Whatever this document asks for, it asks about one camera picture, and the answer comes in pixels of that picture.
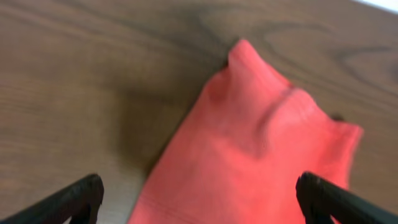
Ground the orange red t-shirt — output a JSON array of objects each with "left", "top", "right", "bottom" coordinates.
[{"left": 129, "top": 40, "right": 363, "bottom": 223}]

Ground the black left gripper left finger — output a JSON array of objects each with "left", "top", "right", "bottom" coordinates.
[{"left": 1, "top": 174, "right": 104, "bottom": 224}]

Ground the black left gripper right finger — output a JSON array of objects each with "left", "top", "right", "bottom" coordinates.
[{"left": 295, "top": 172, "right": 397, "bottom": 224}]

